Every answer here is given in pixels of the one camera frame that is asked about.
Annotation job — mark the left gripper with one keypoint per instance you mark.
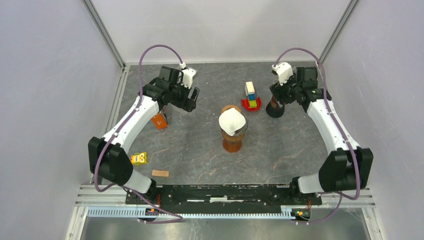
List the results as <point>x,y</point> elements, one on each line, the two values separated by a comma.
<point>187,104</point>

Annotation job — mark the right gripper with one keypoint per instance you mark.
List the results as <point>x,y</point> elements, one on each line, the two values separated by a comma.
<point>277,90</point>

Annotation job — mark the orange coffee filter box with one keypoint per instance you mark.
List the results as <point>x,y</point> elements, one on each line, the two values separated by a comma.
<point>160,121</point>

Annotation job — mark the dark red cup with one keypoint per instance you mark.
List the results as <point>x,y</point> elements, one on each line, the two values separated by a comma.
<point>274,109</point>

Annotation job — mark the white paper coffee filter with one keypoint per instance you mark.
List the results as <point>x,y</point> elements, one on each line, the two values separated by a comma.
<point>231,112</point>

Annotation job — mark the amber glass carafe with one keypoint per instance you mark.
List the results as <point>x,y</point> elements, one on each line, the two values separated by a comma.
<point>233,143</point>

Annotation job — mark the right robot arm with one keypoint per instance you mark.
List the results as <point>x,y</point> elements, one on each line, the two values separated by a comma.
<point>348,165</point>

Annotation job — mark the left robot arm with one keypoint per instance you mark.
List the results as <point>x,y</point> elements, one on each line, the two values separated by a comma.
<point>108,156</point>

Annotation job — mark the stacked toy brick tower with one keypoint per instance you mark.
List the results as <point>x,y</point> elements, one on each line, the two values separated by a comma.
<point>250,90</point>

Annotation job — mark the red plastic lid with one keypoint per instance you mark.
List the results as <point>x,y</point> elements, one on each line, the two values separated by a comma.
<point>251,105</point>

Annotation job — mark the yellow green toy block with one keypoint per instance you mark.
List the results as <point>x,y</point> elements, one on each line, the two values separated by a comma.
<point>139,158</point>

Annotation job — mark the small wooden block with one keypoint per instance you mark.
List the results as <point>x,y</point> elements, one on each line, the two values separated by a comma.
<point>160,173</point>

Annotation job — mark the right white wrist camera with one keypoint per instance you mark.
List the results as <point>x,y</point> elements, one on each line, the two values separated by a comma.
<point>284,72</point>

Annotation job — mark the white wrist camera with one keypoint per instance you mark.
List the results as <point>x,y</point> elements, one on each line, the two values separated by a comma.
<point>187,75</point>
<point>284,72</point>

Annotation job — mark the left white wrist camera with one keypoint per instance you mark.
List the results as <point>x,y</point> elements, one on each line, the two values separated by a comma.
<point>187,75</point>

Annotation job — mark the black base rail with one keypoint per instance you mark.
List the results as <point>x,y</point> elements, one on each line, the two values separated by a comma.
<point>228,198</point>

